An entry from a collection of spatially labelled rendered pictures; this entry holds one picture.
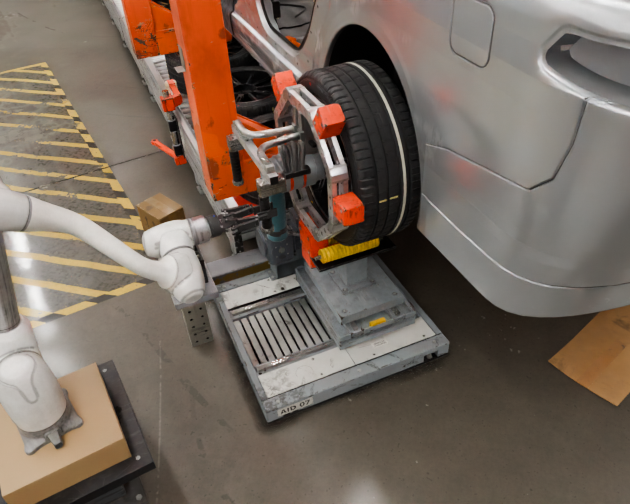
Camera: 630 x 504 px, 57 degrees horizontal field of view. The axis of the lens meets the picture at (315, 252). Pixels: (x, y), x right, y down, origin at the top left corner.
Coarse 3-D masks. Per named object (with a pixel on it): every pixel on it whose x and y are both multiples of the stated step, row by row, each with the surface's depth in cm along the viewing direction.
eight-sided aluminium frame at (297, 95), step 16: (288, 96) 205; (304, 96) 203; (288, 112) 225; (304, 112) 195; (320, 144) 190; (336, 144) 191; (336, 160) 192; (336, 176) 190; (304, 192) 238; (336, 192) 193; (304, 208) 237; (320, 224) 228; (336, 224) 201; (320, 240) 220
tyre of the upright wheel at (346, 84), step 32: (352, 64) 205; (320, 96) 200; (352, 96) 191; (352, 128) 187; (384, 128) 189; (352, 160) 190; (384, 160) 191; (416, 160) 194; (384, 192) 194; (416, 192) 200; (384, 224) 206
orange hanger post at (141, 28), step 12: (132, 0) 377; (144, 0) 380; (132, 12) 381; (144, 12) 384; (132, 24) 385; (144, 24) 388; (132, 36) 390; (144, 36) 392; (144, 48) 396; (156, 48) 400
